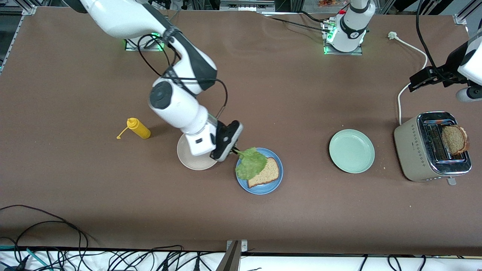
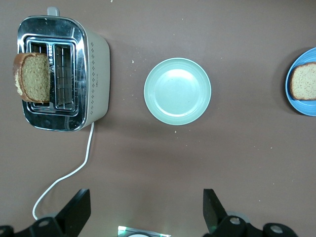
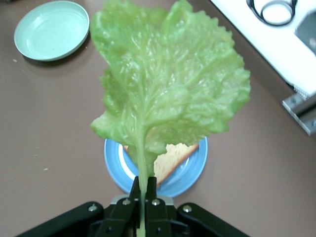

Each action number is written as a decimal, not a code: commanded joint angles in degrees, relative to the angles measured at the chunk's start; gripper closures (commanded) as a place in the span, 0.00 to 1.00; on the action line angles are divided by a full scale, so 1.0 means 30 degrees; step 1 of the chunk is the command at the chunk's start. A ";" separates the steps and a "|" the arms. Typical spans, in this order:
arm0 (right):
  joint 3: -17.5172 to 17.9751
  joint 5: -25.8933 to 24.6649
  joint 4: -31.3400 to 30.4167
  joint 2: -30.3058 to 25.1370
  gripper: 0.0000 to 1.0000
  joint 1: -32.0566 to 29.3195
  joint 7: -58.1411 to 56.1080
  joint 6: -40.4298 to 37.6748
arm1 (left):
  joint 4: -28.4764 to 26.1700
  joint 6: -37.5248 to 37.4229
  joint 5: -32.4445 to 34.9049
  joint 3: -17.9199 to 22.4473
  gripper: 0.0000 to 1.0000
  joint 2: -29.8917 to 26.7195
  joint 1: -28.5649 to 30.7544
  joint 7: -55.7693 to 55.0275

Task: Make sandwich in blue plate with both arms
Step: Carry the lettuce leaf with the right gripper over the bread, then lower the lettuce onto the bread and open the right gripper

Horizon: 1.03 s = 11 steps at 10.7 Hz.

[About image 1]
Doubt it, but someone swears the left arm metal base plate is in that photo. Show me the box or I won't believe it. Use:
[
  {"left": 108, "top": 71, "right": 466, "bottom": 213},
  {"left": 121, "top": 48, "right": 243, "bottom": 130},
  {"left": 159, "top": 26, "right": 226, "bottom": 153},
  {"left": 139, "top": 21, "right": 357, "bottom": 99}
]
[{"left": 323, "top": 19, "right": 364, "bottom": 56}]

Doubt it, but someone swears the yellow squeeze bottle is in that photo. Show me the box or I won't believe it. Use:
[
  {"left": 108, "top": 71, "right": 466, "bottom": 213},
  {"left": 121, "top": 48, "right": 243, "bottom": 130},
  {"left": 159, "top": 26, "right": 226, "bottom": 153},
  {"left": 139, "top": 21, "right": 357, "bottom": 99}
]
[{"left": 116, "top": 117, "right": 151, "bottom": 140}]

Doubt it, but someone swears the white toaster power cable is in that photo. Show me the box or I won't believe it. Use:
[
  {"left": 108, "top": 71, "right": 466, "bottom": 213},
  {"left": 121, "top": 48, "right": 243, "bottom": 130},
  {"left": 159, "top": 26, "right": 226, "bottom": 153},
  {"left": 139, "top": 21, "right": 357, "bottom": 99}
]
[{"left": 388, "top": 32, "right": 429, "bottom": 126}]

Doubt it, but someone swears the blue round plate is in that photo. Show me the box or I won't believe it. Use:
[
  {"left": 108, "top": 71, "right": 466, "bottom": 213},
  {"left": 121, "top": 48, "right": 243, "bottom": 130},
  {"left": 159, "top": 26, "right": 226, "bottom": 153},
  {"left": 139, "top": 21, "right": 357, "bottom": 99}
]
[{"left": 235, "top": 147, "right": 284, "bottom": 195}]

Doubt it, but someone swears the beige chrome toaster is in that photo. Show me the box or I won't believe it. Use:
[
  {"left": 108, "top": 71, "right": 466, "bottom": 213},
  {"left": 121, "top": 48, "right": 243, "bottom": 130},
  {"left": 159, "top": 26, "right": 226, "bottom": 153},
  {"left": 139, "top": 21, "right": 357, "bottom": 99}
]
[{"left": 394, "top": 111, "right": 472, "bottom": 186}]

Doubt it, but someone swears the black base supply cable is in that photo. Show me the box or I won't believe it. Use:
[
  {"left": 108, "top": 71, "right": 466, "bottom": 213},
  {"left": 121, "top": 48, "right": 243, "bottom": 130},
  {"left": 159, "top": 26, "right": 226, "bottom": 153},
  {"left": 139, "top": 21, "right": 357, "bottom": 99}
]
[{"left": 260, "top": 11, "right": 332, "bottom": 33}]

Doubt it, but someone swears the aluminium corner bracket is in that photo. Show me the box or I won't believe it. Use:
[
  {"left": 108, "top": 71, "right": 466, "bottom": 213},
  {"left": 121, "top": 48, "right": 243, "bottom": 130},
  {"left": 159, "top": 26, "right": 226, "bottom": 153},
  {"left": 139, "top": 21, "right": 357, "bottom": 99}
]
[{"left": 453, "top": 0, "right": 476, "bottom": 26}]

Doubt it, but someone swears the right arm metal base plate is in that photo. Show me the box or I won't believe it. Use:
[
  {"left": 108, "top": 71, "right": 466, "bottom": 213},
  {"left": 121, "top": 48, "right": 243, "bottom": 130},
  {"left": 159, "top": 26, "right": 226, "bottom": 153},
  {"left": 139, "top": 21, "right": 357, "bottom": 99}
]
[{"left": 125, "top": 36, "right": 166, "bottom": 52}]

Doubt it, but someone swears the metal table edge bracket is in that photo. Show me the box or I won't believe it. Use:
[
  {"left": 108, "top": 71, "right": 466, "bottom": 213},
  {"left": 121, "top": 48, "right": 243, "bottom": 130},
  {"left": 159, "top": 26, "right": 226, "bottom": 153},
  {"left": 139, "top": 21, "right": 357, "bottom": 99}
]
[{"left": 217, "top": 240, "right": 248, "bottom": 271}]

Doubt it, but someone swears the green round plate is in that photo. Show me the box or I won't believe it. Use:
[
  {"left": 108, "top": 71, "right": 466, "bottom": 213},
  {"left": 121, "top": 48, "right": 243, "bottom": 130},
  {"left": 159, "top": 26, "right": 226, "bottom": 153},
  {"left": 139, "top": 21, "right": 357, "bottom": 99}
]
[{"left": 329, "top": 129, "right": 375, "bottom": 174}]

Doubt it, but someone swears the green lettuce leaf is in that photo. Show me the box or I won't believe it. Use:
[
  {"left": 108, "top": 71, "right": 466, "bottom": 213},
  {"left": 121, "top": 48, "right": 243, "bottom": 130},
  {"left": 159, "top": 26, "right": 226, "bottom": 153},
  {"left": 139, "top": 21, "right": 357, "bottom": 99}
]
[{"left": 235, "top": 147, "right": 268, "bottom": 180}]

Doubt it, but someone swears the grey power strip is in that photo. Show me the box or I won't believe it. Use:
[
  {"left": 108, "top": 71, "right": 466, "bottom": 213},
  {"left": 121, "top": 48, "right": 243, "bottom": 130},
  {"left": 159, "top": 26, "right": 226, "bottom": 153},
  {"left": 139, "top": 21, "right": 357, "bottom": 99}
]
[{"left": 220, "top": 0, "right": 275, "bottom": 12}]

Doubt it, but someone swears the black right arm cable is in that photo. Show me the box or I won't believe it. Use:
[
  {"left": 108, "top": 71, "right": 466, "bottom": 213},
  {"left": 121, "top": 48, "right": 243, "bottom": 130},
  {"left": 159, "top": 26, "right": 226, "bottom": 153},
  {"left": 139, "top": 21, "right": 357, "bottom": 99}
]
[{"left": 137, "top": 33, "right": 229, "bottom": 118}]

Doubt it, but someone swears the brown bread slice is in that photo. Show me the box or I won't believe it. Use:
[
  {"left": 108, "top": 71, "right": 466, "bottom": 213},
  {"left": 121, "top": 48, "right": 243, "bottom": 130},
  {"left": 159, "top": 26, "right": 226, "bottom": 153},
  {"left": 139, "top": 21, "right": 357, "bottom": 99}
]
[
  {"left": 247, "top": 157, "right": 280, "bottom": 188},
  {"left": 441, "top": 125, "right": 470, "bottom": 156}
]

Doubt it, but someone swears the teal cable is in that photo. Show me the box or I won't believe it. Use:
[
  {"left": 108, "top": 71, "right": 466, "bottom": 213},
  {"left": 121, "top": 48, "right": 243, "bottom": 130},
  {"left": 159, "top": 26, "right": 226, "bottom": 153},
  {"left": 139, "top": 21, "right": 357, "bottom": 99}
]
[{"left": 0, "top": 245, "right": 51, "bottom": 271}]

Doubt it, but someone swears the beige round plate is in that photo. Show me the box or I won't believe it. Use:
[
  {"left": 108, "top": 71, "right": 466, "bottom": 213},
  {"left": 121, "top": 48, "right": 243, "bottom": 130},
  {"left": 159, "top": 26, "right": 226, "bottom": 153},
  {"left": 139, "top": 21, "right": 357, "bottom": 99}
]
[{"left": 177, "top": 132, "right": 219, "bottom": 171}]

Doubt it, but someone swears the white lower shelf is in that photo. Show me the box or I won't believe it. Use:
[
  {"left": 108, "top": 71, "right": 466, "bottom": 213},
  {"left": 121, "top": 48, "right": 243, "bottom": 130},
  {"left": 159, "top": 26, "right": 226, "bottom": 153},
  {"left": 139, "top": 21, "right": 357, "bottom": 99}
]
[{"left": 0, "top": 249, "right": 482, "bottom": 271}]

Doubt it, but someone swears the black looped cable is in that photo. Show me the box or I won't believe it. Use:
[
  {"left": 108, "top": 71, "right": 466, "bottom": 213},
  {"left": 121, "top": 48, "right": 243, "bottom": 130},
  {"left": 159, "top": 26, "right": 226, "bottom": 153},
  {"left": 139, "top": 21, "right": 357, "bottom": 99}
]
[{"left": 0, "top": 205, "right": 89, "bottom": 260}]

